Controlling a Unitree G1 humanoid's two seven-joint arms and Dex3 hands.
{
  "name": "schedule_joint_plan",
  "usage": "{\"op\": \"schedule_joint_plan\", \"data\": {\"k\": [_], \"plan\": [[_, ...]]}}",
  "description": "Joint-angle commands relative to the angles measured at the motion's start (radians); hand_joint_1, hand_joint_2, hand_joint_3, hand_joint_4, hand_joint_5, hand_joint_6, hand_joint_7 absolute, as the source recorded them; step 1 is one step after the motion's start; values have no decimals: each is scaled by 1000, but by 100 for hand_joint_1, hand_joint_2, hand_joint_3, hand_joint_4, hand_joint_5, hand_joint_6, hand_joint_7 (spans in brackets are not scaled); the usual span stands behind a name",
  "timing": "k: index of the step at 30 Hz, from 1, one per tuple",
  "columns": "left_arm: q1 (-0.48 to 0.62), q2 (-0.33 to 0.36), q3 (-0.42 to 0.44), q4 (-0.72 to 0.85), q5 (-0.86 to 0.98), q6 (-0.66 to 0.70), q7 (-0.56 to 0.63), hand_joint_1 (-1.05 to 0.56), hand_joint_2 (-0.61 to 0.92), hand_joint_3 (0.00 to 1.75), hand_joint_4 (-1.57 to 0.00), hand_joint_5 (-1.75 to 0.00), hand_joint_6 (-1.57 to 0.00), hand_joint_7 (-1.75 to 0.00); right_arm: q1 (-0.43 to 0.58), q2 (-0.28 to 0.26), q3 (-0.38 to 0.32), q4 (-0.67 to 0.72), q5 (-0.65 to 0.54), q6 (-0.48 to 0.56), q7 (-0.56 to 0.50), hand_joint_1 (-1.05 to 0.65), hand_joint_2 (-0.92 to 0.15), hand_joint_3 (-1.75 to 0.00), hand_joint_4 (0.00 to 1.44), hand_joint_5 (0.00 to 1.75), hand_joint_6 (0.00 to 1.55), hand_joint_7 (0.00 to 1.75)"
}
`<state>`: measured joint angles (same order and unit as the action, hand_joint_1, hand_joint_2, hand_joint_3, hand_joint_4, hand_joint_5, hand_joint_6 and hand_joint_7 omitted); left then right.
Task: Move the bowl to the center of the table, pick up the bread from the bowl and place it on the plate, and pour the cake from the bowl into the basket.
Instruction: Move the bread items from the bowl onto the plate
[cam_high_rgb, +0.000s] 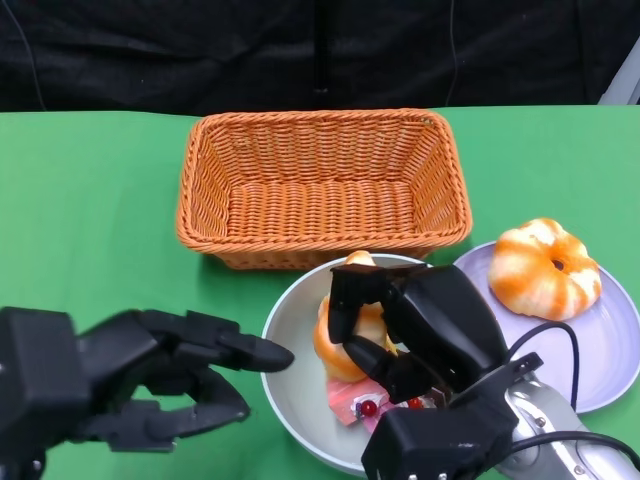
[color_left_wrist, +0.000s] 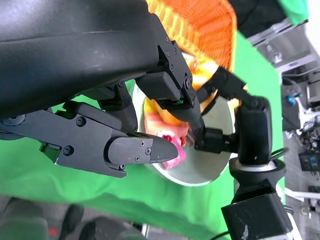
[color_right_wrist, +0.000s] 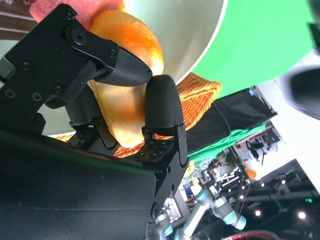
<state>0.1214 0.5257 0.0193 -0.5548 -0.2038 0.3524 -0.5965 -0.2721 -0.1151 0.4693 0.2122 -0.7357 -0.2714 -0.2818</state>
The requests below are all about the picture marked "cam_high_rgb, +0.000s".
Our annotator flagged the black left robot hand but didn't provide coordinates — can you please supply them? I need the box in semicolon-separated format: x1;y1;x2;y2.
74;308;296;454

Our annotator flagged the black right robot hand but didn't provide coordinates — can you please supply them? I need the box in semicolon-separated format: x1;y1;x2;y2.
327;263;511;406

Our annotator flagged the chocolate brown layered cake slice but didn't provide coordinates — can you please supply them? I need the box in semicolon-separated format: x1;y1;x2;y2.
424;387;452;409

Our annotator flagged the orange white striped ring bread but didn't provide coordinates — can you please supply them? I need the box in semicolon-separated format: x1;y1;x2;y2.
487;217;603;321

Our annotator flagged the plain orange ring bread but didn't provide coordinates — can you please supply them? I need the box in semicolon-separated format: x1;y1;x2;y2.
313;249;401;382

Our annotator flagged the magenta pink layered cake slice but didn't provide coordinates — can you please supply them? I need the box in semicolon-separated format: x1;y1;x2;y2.
359;403;397;437

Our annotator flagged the salmon pink layered cake slice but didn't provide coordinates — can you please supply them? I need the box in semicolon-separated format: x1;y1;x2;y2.
327;377;390;426

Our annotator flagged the pale green bowl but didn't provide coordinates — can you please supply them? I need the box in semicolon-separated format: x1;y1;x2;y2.
260;252;454;475

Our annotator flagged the orange wicker basket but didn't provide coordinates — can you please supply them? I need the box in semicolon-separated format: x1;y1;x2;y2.
175;107;474;271

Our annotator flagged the lavender round plate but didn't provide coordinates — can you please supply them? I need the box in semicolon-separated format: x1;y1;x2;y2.
452;241;640;415

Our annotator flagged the green tablecloth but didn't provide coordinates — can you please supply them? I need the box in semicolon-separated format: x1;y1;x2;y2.
0;102;640;480

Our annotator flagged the black backdrop curtain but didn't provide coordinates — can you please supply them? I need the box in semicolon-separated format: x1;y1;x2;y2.
0;0;640;115

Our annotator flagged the black vertical pole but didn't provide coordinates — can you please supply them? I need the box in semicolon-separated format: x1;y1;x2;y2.
313;0;332;95

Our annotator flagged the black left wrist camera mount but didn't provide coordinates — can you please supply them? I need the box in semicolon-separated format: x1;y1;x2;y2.
0;306;99;480

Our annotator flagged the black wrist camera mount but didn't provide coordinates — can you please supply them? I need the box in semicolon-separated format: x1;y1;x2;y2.
0;306;99;480
360;405;519;480

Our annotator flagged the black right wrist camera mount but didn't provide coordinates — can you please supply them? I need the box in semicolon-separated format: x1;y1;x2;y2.
360;405;519;480

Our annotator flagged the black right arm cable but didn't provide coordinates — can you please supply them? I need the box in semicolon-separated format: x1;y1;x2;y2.
502;321;640;474

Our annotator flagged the thin black hanging cable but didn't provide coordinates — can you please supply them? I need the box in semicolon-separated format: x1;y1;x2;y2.
0;0;49;112
445;0;461;107

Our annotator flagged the white metal frame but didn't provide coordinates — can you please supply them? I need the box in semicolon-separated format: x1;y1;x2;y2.
597;34;640;106

